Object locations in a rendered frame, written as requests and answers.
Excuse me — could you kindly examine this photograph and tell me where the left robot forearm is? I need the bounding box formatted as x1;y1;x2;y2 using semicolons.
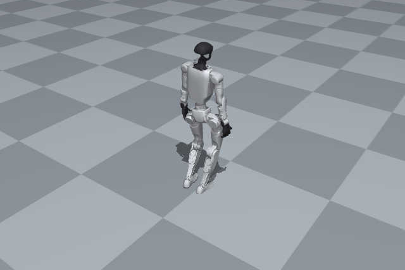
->
180;87;189;106

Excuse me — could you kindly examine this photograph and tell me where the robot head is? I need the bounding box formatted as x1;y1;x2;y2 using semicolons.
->
193;42;213;71

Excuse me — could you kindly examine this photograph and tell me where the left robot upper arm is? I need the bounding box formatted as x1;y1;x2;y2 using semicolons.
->
181;61;192;89

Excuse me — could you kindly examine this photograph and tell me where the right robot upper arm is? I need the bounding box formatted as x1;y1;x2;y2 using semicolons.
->
210;71;224;105

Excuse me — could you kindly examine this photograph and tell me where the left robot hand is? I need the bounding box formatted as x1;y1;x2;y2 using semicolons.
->
180;103;190;120

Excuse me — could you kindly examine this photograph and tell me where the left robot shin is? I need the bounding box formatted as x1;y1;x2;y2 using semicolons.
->
186;140;202;180

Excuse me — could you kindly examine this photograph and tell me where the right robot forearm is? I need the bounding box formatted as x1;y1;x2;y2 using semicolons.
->
218;97;228;126

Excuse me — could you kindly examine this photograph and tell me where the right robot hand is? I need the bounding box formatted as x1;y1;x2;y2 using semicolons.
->
221;121;232;138

